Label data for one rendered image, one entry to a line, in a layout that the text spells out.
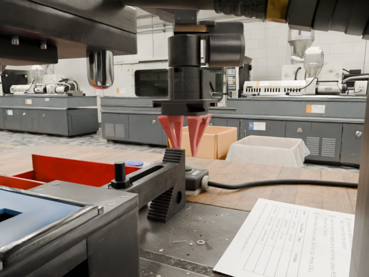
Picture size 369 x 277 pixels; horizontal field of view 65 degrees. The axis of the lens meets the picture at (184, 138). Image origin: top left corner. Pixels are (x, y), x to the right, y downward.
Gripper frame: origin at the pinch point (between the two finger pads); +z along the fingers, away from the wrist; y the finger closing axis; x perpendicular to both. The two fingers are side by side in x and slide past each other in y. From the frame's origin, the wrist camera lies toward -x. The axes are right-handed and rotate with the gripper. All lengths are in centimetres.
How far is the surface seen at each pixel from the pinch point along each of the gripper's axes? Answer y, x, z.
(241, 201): -10.9, 2.6, 7.1
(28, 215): -3.2, 33.8, -2.0
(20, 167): 40.6, 3.3, 6.4
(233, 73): 98, -402, -39
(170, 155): -1.8, 9.5, -1.2
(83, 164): 14.2, 10.6, 1.3
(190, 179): -2.4, 3.4, 4.3
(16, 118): 682, -450, 50
